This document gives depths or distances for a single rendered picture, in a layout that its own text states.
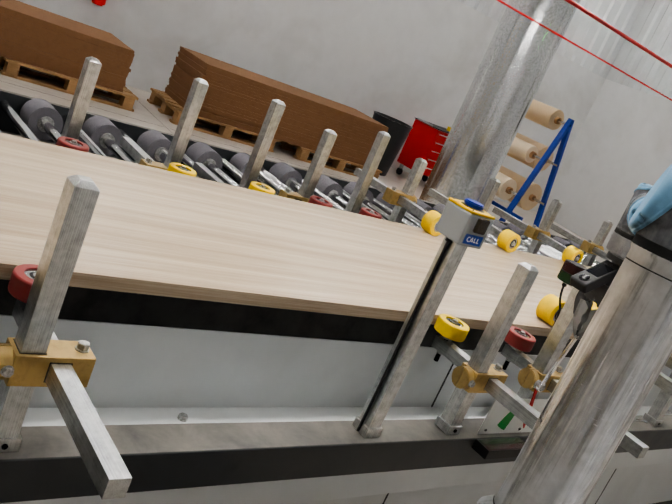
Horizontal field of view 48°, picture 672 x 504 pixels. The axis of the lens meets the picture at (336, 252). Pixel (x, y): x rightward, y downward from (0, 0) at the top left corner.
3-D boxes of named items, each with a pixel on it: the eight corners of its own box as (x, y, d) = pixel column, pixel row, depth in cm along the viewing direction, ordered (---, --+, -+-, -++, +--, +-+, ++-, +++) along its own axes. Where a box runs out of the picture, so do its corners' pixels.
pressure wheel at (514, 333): (523, 377, 200) (543, 340, 197) (505, 377, 195) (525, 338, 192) (502, 361, 206) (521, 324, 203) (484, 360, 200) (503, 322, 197)
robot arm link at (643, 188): (641, 180, 161) (639, 178, 170) (613, 233, 164) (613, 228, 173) (684, 199, 158) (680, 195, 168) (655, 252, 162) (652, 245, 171)
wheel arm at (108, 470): (124, 503, 91) (135, 474, 90) (97, 506, 89) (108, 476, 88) (31, 320, 122) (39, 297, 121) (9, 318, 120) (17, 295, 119)
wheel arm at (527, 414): (573, 461, 157) (582, 444, 156) (564, 462, 154) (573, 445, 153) (438, 349, 188) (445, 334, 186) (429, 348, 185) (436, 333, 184)
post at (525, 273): (447, 450, 176) (541, 268, 164) (437, 450, 174) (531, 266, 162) (437, 440, 179) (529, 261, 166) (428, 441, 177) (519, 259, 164)
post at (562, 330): (512, 443, 192) (602, 277, 180) (504, 443, 190) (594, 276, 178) (503, 434, 195) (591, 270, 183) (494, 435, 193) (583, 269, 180)
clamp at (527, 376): (559, 393, 193) (568, 376, 191) (528, 392, 184) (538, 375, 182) (543, 380, 197) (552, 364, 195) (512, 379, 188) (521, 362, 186)
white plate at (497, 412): (541, 432, 196) (558, 400, 194) (478, 434, 179) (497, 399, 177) (539, 431, 197) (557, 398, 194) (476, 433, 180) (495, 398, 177)
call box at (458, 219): (479, 253, 147) (496, 217, 145) (455, 248, 142) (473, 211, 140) (455, 237, 152) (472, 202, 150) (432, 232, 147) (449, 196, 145)
